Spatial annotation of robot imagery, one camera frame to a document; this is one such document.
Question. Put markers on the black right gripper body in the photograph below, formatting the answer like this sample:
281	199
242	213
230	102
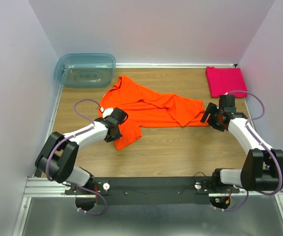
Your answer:
216	125

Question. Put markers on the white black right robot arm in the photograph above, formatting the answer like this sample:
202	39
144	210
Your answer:
262	170

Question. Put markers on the aluminium frame rail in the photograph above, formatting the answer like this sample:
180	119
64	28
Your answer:
41	187

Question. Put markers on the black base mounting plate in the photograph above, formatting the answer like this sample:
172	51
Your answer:
125	191

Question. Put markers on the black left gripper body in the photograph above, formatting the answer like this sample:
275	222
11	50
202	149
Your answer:
117	129

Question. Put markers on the teal plastic basin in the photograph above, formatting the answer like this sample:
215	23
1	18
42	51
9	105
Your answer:
85	70

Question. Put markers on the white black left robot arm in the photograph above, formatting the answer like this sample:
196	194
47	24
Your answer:
58	156

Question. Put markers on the orange t shirt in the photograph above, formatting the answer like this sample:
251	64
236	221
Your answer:
150	109

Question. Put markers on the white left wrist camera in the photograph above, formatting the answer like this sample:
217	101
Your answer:
105	112

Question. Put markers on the folded pink t shirt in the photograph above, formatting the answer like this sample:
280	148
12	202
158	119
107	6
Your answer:
223	80

